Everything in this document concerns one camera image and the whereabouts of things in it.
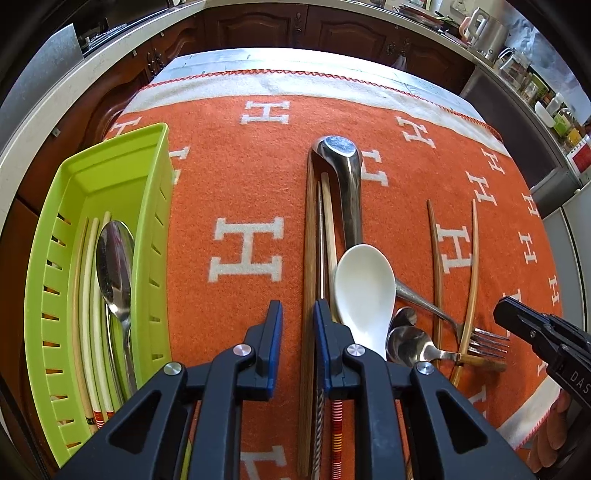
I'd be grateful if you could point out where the orange patterned blanket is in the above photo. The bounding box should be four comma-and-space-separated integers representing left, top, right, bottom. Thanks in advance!
102, 69, 564, 480

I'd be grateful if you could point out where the stainless steel splash guard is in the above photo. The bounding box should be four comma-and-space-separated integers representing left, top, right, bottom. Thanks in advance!
0, 24, 84, 139

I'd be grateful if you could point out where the white refrigerator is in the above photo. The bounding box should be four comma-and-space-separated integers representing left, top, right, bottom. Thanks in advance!
542, 187, 591, 319

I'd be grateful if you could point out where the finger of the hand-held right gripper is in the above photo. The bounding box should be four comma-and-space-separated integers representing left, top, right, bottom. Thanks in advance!
493, 298, 555, 344

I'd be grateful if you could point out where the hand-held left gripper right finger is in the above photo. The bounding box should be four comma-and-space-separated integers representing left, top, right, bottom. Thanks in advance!
313, 299, 536, 480

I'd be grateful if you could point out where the metal fork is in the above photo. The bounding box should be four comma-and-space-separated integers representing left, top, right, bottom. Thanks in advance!
394, 279, 511, 361

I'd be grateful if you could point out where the pile of dishes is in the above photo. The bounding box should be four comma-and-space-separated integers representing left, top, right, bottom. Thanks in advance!
397, 2, 451, 31

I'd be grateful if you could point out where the black gas stove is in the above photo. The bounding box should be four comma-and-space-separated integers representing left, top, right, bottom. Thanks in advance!
78, 23, 134, 51

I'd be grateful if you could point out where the glass pitcher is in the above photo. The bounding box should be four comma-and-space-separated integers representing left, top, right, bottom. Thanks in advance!
496, 46, 529, 81

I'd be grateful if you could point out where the metal spoon with bamboo-style handle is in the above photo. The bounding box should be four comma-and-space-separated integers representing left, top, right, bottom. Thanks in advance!
386, 325, 508, 372

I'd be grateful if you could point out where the row of condiment bottles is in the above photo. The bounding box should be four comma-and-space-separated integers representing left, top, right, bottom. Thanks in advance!
522, 69, 591, 139

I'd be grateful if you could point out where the small white bowl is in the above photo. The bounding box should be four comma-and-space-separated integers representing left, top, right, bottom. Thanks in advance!
534, 100, 557, 127

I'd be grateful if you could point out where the large metal spoon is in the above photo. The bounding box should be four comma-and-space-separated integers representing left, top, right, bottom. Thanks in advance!
95, 220, 139, 398

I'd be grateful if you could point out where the person's right hand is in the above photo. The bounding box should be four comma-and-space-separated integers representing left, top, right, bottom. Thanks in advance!
526, 392, 578, 474

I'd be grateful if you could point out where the grey metal appliance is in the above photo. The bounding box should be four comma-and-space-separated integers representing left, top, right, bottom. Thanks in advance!
459, 69, 575, 190

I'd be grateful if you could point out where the red labelled container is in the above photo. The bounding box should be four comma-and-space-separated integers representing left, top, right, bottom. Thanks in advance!
570, 134, 591, 174

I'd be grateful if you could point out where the large steel ladle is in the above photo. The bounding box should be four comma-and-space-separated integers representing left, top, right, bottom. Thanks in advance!
310, 135, 365, 250

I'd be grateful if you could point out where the steel electric kettle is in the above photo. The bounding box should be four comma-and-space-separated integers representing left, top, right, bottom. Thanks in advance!
459, 9, 509, 58

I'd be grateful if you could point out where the pale blue table cover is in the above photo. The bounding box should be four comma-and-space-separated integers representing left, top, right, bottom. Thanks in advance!
152, 47, 499, 134

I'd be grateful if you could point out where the white ceramic spoon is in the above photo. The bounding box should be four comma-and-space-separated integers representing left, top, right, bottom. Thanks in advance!
333, 244, 398, 361

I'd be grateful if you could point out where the green plastic utensil tray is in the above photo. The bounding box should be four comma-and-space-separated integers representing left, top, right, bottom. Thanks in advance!
24, 122, 192, 480

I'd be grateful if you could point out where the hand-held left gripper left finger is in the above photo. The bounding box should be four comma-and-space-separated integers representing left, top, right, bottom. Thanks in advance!
55, 300, 283, 480

